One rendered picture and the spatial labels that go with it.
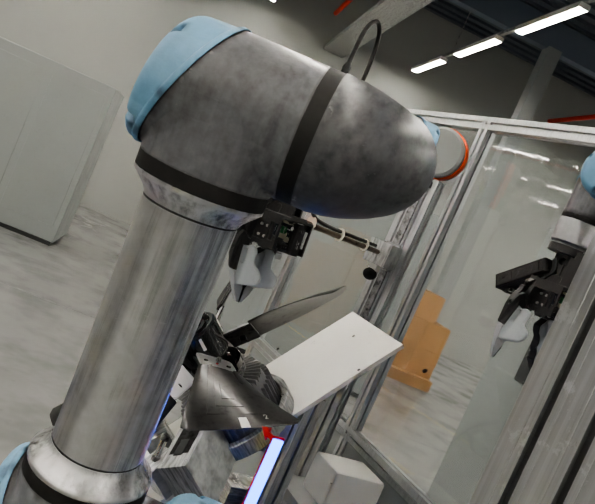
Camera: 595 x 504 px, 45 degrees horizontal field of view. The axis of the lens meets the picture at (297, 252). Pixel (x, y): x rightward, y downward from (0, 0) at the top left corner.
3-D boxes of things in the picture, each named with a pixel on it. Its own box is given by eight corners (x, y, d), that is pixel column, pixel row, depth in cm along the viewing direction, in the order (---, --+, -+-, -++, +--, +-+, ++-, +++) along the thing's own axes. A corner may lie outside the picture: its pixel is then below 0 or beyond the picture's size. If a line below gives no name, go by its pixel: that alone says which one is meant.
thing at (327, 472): (343, 489, 209) (359, 455, 209) (370, 520, 195) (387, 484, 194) (296, 478, 201) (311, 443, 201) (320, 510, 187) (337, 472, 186)
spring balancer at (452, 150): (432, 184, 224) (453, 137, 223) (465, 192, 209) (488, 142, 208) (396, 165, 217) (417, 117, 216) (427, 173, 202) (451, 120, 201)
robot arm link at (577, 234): (550, 212, 116) (583, 229, 120) (539, 237, 116) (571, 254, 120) (585, 221, 109) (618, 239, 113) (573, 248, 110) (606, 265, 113)
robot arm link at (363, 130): (481, 131, 51) (448, 112, 98) (340, 71, 51) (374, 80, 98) (413, 275, 54) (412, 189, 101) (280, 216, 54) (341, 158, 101)
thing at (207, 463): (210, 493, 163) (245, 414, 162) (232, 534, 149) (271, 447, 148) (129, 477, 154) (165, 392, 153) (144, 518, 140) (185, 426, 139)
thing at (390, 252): (373, 265, 213) (385, 239, 212) (393, 274, 209) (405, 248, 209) (360, 260, 203) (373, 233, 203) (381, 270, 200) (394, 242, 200)
